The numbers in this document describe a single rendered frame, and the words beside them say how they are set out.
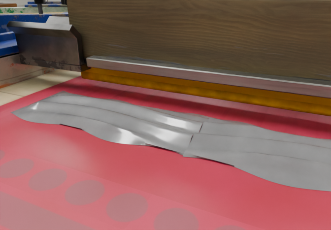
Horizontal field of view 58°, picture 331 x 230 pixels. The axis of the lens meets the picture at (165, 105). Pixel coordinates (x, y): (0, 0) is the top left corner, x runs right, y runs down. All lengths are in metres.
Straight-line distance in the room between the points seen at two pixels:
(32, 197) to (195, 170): 0.10
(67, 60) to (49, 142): 0.13
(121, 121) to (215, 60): 0.10
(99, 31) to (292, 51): 0.19
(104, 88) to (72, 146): 0.13
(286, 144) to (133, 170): 0.11
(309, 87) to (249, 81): 0.05
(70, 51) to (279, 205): 0.26
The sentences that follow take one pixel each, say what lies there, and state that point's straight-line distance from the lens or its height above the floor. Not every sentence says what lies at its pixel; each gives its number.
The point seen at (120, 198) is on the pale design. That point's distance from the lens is 0.18.
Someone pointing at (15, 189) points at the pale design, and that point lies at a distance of 0.20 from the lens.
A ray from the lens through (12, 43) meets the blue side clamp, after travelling 0.43.
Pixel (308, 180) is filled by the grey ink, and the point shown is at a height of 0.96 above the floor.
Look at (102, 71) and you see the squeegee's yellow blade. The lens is 0.36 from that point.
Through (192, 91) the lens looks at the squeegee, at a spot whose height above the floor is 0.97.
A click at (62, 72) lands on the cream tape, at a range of 0.44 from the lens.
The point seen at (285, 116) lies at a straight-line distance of 0.29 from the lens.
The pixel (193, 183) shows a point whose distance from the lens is 0.19.
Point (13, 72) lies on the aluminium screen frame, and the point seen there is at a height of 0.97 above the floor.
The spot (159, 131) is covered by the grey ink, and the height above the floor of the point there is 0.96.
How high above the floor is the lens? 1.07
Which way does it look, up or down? 22 degrees down
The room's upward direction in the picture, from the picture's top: 1 degrees counter-clockwise
